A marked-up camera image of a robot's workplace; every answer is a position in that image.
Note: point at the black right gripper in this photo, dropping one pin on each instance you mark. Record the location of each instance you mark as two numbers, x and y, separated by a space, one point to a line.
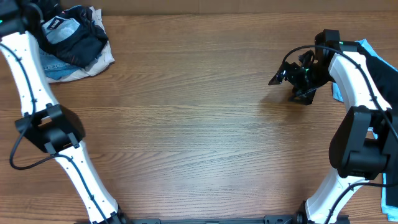
307 96

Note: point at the white cloth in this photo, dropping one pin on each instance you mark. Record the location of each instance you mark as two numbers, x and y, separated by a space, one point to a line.
99 64

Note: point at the black printed cycling jersey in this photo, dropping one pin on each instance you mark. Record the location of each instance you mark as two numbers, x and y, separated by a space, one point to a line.
71 34

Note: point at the blue jeans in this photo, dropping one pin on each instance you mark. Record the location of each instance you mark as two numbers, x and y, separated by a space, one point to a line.
55 68

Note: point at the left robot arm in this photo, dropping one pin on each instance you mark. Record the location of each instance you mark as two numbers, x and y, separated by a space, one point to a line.
47 124

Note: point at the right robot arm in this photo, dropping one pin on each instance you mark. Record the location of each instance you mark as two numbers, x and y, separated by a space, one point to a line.
365 144

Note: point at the black and light-blue garment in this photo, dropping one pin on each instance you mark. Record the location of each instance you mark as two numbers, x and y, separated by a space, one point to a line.
384 76

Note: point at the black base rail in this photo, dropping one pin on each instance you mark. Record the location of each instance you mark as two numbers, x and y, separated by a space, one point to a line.
211 221

